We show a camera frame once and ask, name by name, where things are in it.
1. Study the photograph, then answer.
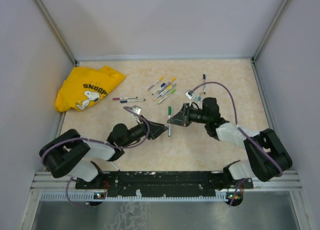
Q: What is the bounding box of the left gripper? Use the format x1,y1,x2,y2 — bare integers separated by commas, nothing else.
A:
121,114,169,148

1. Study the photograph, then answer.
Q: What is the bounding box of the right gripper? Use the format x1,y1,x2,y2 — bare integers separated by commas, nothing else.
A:
168,103,209,127

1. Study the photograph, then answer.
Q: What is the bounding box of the black capped pen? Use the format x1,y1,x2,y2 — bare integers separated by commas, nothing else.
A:
109,161,120,172

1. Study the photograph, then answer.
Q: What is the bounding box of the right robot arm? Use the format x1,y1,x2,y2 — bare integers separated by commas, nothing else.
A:
167,97,293,188

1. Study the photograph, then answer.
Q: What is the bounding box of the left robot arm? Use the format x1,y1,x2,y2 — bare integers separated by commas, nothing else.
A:
39,120,168,189

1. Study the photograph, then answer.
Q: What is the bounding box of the light green capped pen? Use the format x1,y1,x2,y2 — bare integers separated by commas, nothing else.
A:
157,88,176,105

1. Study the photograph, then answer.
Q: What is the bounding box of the dark blue capped pen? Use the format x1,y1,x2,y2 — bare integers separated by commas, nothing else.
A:
120,98,146,104

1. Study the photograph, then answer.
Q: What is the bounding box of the yellow capped pen middle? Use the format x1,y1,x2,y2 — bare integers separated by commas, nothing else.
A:
153,84,172,101

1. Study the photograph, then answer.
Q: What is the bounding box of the grey capped pen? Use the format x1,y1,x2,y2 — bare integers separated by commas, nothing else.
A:
160,83,177,96

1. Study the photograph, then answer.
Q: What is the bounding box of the navy capped pen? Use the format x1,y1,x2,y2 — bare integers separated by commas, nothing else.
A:
152,82,166,95

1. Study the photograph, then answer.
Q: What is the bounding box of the magenta capped pen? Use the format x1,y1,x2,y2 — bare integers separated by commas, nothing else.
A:
112,96,138,101

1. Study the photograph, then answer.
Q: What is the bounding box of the yellow Snoopy t-shirt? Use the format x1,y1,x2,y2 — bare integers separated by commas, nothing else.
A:
54,65,126,113

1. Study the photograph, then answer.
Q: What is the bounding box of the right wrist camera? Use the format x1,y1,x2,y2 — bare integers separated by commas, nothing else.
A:
185,90,195,101

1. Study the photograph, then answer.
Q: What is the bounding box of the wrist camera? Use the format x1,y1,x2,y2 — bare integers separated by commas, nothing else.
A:
131,105,142,115
185,90,195,101

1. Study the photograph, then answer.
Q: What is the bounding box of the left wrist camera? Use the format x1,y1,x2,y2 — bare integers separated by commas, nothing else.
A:
131,105,142,115

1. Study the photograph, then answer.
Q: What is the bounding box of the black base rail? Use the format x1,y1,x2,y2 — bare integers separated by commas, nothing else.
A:
75,171,239,198

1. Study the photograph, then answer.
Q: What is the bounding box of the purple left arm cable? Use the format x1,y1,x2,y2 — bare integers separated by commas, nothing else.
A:
41,106,151,208

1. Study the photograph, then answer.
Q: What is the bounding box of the aluminium frame rail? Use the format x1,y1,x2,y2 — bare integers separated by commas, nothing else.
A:
30,170,302,192

